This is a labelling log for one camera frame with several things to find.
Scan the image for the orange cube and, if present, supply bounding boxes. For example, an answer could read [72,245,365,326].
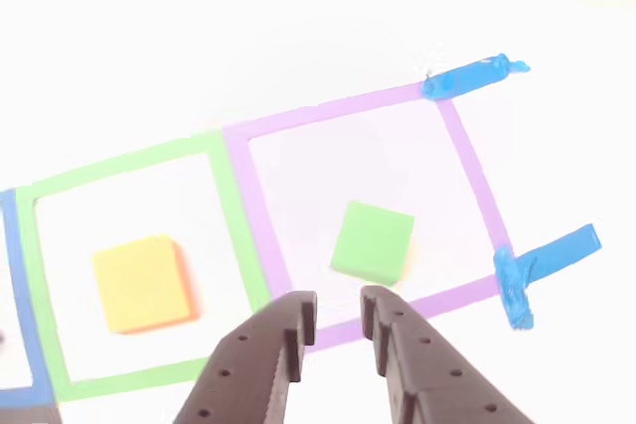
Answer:
[92,233,203,335]

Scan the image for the green cube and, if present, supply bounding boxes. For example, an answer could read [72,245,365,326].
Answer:
[330,200,416,289]

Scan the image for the blue tape strip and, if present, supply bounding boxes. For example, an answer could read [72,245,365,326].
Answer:
[492,222,603,331]
[420,52,532,101]

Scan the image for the purple square frame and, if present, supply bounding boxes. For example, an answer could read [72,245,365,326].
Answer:
[222,81,513,353]

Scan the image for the black square frame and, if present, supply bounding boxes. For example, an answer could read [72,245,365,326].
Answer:
[0,404,64,424]

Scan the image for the green square frame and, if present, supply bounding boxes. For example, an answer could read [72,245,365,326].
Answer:
[14,129,273,403]

